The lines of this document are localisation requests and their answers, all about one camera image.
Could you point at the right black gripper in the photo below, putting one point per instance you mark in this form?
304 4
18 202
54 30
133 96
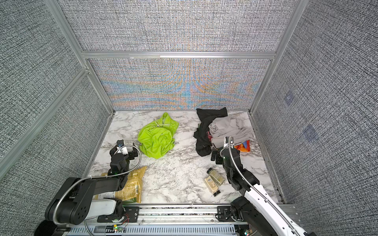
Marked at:
218 160

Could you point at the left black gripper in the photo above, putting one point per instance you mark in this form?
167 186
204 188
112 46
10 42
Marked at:
130 155

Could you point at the neon green cloth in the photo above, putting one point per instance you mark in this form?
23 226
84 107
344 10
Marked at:
157 138

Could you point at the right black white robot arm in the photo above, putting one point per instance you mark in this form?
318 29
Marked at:
255 206

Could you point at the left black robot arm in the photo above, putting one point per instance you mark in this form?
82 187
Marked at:
73 201

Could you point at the orange red cloth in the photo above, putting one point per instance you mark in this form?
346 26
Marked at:
243 147

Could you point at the black cloth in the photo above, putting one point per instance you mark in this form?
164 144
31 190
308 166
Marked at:
206 116

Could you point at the grey cloth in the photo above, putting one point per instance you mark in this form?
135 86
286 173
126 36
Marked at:
220 128

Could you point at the beige bottle lower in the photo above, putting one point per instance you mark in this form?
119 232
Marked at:
211 185

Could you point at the yellow snack bag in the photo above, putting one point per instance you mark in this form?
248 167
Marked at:
131 193

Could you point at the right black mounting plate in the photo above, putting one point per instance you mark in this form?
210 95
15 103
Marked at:
225 213

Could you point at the black mounting plate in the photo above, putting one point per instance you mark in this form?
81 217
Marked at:
225 213
127 214

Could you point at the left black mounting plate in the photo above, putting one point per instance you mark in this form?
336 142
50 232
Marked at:
127 214

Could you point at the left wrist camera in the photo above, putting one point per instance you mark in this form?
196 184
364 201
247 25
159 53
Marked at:
122 150

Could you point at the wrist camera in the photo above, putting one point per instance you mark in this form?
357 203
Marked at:
229 142
122 150

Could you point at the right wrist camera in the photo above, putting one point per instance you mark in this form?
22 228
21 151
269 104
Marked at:
229 142

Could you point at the white slotted cable duct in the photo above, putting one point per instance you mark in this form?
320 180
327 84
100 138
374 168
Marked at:
154 230

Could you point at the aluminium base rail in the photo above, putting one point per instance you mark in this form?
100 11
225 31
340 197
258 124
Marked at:
155 213

